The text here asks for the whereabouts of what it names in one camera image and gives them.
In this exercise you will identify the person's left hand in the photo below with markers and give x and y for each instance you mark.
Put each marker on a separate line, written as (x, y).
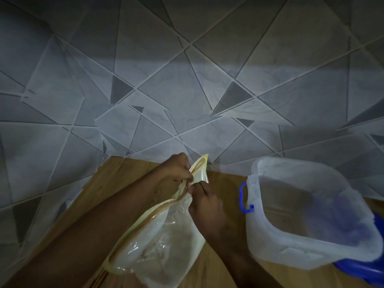
(168, 173)

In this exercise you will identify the person's right hand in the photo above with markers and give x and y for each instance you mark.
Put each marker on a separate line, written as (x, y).
(207, 206)

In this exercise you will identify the person's left fingers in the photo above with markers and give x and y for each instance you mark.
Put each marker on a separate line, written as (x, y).
(185, 170)

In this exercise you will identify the person's right fingers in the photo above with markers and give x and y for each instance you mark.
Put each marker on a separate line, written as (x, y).
(201, 187)

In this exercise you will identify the clear yellow-trimmed zip bag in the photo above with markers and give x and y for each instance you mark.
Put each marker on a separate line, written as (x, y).
(168, 236)

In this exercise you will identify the person's right forearm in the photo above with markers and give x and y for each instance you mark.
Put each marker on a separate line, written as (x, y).
(240, 260)

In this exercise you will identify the person's left forearm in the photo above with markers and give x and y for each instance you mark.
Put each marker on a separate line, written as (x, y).
(90, 233)

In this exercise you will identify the white powder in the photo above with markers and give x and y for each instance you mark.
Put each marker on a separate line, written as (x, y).
(168, 254)

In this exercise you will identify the clear plastic storage container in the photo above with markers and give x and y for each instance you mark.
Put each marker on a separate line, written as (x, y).
(309, 212)

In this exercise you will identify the blue plastic lid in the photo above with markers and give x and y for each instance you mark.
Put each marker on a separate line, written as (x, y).
(364, 266)

